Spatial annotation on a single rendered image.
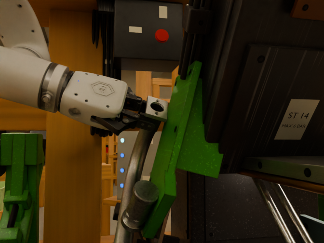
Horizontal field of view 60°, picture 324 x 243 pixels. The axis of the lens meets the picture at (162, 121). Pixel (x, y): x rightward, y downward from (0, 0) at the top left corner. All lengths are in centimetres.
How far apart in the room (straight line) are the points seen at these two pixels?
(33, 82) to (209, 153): 30
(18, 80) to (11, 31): 13
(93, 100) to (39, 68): 10
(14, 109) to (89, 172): 29
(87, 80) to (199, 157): 24
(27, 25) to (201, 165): 40
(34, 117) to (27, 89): 38
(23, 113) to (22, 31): 34
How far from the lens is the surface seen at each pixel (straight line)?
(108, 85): 51
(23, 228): 63
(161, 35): 71
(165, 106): 52
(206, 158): 43
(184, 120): 40
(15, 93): 51
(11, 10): 57
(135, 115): 49
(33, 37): 60
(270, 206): 44
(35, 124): 87
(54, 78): 49
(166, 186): 38
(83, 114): 48
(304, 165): 35
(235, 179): 62
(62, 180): 77
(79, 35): 81
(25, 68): 50
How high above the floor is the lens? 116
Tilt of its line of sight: 4 degrees up
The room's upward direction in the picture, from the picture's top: straight up
